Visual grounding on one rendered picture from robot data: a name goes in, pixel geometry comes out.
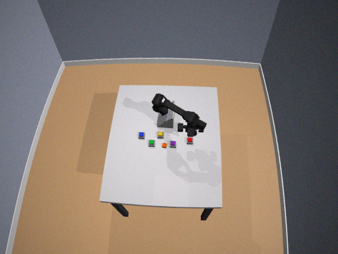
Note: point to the yellow button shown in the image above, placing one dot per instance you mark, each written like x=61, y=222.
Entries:
x=160, y=135

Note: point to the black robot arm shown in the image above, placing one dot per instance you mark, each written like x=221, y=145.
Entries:
x=191, y=118

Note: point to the green button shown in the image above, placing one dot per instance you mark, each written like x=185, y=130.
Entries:
x=151, y=143

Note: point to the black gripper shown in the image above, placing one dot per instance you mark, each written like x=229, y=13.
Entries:
x=181, y=127

